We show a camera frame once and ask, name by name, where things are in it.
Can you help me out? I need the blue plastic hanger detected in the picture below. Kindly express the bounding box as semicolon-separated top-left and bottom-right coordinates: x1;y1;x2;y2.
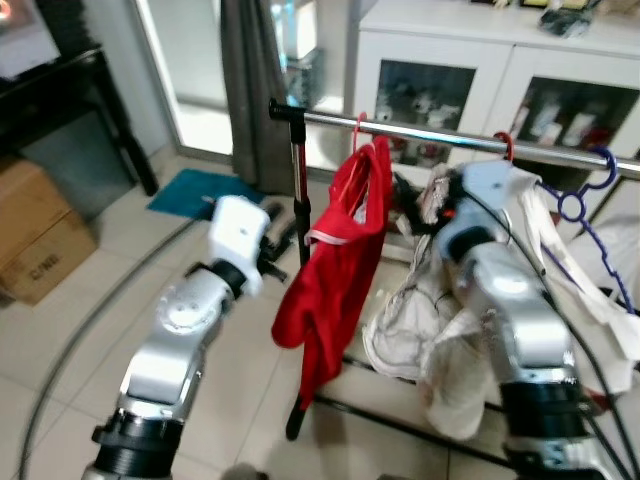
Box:
540;146;640;317

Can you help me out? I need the pink plastic hanger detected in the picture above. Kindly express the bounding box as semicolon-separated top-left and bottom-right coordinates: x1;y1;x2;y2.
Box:
350;112;373;153

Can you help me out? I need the red shirt white trim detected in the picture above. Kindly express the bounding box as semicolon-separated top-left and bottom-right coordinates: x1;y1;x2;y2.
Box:
271;135;394;413

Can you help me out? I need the teal floor mat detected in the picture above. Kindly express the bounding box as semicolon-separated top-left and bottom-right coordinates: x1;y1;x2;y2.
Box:
147;167;263;223

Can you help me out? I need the cream white shirt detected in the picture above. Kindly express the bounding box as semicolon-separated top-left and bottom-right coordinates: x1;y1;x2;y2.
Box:
515;180;640;399

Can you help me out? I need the grey curtain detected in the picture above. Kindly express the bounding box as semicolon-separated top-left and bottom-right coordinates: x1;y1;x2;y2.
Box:
218;0;303;196

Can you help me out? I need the white glass door cabinet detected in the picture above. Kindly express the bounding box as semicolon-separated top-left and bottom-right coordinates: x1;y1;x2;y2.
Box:
352;0;640;191

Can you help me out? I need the glass sliding door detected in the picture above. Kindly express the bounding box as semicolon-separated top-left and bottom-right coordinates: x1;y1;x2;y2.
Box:
133;0;241;163

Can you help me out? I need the small black object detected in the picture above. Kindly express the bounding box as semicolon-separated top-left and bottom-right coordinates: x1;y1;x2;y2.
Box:
538;8;593;41

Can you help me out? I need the brown cardboard box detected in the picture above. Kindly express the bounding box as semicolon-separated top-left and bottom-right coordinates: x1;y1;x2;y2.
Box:
0;155;99;307

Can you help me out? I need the black side table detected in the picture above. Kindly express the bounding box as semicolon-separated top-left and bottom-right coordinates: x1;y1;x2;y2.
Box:
0;45;161;198

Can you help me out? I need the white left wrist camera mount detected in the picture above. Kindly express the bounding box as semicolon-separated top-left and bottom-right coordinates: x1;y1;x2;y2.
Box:
204;194;274;299

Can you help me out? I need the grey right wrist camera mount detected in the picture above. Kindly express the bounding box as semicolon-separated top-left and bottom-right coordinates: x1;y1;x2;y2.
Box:
455;160;523;239

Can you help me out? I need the chrome rail black clothes rack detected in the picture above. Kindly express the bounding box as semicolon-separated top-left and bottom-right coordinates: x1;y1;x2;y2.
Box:
268;97;640;473

